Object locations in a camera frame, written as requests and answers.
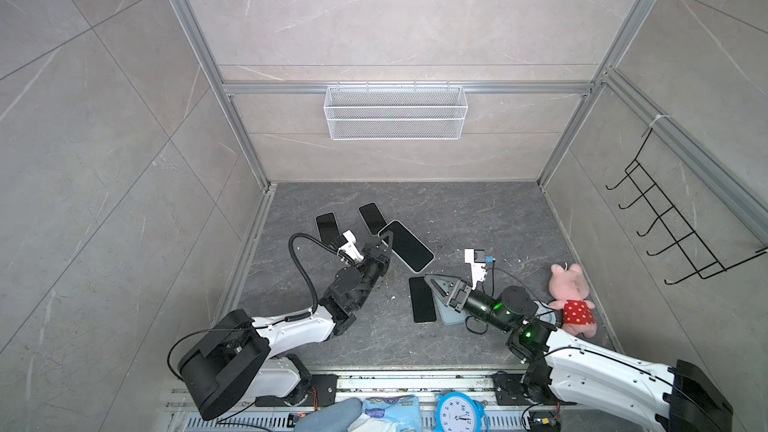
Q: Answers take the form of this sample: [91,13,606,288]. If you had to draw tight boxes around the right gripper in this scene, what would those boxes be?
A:
[428,273,515,337]

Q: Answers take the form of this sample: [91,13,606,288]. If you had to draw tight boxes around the black phone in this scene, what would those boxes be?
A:
[358,202,387,236]
[315,212,341,248]
[378,220,435,274]

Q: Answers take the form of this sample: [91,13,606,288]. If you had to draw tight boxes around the grey-green phone case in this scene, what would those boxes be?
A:
[433,296,467,326]

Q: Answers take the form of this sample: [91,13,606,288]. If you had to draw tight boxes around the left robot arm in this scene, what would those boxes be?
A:
[175,232,394,421]

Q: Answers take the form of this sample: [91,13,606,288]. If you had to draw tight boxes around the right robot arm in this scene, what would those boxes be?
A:
[425,274,733,431]

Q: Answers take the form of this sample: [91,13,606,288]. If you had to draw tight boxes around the blue alarm clock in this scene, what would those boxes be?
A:
[435,392,485,432]

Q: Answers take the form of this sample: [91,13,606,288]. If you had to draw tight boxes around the blue wet wipes pack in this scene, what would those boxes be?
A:
[347,395,422,432]

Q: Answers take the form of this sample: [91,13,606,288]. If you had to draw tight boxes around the pink pig plush toy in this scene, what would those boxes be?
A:
[548,264,597,338]

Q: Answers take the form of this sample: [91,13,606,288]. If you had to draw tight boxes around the grey-blue cloth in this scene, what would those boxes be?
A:
[294,398,363,432]

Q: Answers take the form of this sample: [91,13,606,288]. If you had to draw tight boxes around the aluminium rail front frame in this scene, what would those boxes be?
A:
[161,368,667,432]

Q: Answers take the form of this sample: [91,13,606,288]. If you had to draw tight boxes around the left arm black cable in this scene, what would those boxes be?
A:
[287,232,343,316]

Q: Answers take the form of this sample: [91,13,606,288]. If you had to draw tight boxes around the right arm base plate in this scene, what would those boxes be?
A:
[490,371,559,406]

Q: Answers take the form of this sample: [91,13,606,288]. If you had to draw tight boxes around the white wire mesh basket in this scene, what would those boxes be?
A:
[323,85,468,141]

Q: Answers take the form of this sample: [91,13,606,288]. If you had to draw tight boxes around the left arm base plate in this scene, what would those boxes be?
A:
[255,374,338,407]

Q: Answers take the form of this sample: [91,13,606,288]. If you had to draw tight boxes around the black wire hook rack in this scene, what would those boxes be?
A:
[604,127,767,286]

